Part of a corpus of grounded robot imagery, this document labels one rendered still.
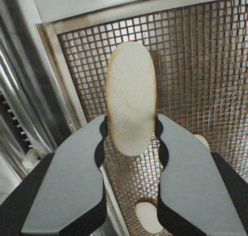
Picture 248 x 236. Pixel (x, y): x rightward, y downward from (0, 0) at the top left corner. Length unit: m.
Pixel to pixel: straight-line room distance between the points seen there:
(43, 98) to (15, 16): 0.11
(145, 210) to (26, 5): 0.32
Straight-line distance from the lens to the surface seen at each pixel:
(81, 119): 0.19
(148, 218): 0.32
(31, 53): 0.25
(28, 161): 0.27
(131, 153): 0.16
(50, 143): 0.25
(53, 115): 0.28
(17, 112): 0.26
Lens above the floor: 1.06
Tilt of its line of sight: 62 degrees down
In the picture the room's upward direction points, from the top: 164 degrees clockwise
